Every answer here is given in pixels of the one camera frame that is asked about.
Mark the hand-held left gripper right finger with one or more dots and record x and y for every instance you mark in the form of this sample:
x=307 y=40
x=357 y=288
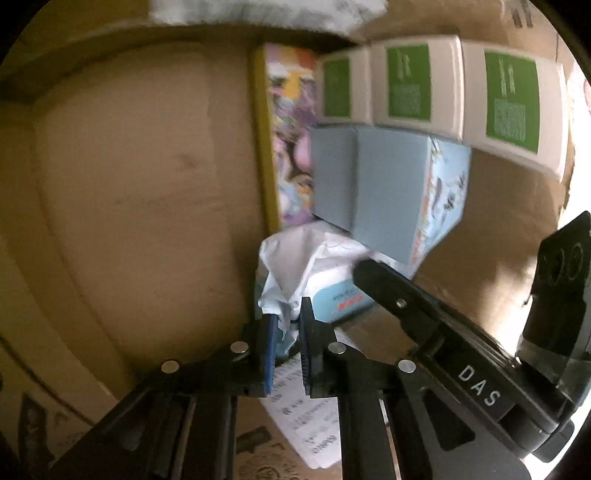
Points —
x=307 y=350

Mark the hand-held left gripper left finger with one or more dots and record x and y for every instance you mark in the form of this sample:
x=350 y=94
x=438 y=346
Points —
x=268 y=350

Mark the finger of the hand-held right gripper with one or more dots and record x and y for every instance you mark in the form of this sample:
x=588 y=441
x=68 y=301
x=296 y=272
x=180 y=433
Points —
x=397 y=300

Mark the blue white wet wipes pack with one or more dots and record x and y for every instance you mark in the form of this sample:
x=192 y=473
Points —
x=314 y=272

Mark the blue printed box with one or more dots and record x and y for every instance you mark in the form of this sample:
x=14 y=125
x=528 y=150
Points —
x=392 y=194

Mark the cardboard box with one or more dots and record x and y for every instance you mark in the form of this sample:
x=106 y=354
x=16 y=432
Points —
x=138 y=184

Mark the white printed paper slip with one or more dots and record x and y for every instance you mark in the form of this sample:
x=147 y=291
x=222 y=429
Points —
x=304 y=424

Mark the colourful printed box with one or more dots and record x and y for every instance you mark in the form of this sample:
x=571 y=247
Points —
x=288 y=138

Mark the white box green label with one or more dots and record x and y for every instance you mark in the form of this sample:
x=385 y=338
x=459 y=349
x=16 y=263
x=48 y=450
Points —
x=512 y=101
x=341 y=87
x=411 y=83

